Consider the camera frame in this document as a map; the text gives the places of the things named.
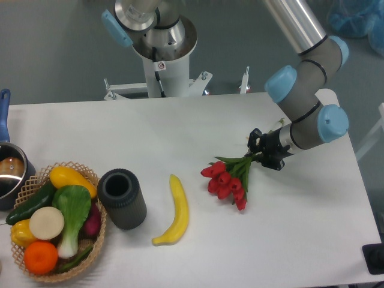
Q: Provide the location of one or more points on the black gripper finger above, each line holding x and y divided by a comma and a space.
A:
253, 143
270, 162

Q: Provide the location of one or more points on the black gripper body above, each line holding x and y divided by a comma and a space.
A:
272, 148

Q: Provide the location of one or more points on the red tulip bouquet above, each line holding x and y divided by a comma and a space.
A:
230, 177

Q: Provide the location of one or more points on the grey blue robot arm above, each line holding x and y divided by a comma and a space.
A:
293, 89

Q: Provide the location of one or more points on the yellow banana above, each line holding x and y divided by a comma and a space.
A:
181, 218

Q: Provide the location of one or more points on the black device at edge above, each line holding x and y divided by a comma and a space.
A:
373, 255

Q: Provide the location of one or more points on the dark grey ribbed vase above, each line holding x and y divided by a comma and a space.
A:
120, 193

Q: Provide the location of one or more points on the blue plastic bag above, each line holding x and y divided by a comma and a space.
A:
358, 19

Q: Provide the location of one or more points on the purple sweet potato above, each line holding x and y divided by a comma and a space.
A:
92, 225

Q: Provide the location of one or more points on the green bok choy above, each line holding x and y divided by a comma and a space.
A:
74, 203

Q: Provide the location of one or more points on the yellow squash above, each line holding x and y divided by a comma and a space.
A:
63, 176

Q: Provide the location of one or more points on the dark green cucumber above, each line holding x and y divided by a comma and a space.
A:
42, 198

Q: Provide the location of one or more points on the woven wicker basket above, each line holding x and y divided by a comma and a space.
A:
93, 243

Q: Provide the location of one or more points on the green chili pepper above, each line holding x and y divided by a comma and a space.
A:
76, 261

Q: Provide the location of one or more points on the cream round radish slice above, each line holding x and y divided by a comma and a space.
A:
46, 223

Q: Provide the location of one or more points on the orange fruit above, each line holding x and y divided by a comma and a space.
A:
40, 257

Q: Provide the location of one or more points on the yellow bell pepper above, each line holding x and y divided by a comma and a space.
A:
21, 234

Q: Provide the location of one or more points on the white frame at right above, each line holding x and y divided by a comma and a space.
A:
371, 138

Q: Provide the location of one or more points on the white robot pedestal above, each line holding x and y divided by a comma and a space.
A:
165, 55

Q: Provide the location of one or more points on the blue handled saucepan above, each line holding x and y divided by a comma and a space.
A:
16, 169

